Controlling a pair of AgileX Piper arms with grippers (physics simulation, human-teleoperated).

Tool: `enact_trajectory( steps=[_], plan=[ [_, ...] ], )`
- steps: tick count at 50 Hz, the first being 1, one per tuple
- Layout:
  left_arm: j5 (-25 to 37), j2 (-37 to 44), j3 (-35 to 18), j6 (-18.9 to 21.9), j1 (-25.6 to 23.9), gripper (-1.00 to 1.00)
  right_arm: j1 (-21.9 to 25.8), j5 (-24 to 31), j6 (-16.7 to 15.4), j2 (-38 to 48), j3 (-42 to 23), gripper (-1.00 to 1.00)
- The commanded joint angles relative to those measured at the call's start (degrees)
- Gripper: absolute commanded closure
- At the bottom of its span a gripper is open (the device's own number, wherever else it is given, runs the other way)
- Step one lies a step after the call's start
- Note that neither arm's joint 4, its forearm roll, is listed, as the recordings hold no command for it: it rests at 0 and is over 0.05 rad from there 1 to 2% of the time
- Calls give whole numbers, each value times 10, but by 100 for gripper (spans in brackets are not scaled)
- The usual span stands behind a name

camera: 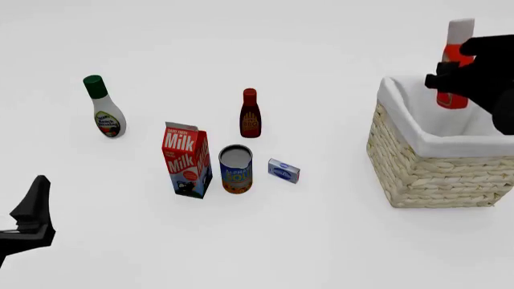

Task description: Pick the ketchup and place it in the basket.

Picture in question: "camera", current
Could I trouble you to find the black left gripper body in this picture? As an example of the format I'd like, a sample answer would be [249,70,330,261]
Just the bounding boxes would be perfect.
[0,220,57,270]

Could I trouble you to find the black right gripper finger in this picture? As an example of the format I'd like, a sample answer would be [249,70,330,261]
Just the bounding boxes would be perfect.
[459,36,485,58]
[424,60,475,92]

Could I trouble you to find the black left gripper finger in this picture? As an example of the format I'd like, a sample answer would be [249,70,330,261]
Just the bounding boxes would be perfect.
[9,174,52,234]

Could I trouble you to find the woven basket with white liner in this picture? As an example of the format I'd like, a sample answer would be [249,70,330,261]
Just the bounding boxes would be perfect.
[365,75,514,210]

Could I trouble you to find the white ranch dressing bottle green cap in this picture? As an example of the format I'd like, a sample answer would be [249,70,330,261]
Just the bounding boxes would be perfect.
[82,75,128,139]

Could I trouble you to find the dark red BBQ sauce bottle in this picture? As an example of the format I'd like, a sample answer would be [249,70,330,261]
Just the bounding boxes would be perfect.
[239,87,263,139]

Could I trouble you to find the red and white milk carton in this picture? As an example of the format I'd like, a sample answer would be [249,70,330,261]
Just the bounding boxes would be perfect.
[161,120,214,200]

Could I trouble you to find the blue alphabet soup can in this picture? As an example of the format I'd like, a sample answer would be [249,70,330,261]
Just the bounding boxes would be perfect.
[218,144,255,195]

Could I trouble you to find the small silver blue printed box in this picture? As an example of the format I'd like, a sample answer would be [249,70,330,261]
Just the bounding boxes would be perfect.
[267,157,302,184]

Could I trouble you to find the red ketchup bottle white cap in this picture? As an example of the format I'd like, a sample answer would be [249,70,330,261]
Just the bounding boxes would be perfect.
[436,17,477,110]

